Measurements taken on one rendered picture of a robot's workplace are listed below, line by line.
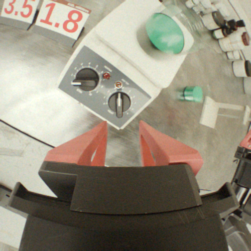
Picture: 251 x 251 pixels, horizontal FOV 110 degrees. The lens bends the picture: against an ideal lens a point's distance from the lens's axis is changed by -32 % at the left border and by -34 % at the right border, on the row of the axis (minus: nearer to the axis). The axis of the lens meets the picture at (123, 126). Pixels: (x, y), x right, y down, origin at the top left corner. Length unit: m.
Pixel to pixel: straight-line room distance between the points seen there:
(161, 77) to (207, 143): 0.32
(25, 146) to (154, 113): 0.26
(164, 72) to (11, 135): 0.27
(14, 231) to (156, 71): 0.53
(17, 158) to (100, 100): 0.20
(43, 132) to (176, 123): 0.28
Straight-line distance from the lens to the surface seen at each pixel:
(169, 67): 0.18
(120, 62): 0.17
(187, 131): 0.35
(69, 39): 0.25
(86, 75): 0.18
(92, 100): 0.19
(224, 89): 0.51
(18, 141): 0.27
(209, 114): 0.41
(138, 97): 0.19
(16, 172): 0.30
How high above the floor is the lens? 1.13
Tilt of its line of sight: 66 degrees down
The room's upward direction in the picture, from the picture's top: 122 degrees clockwise
